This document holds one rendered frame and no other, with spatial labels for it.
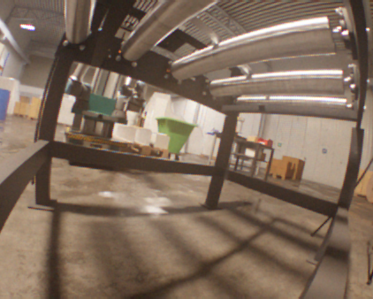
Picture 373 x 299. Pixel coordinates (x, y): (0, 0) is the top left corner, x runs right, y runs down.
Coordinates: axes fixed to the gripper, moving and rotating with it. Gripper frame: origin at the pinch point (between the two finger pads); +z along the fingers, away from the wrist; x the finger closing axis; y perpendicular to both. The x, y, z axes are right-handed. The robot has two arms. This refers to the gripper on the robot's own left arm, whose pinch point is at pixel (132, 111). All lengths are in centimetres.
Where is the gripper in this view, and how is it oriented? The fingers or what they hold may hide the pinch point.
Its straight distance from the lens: 147.5
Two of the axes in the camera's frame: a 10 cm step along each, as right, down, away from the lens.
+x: 8.1, 2.8, 5.1
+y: 5.8, -2.5, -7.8
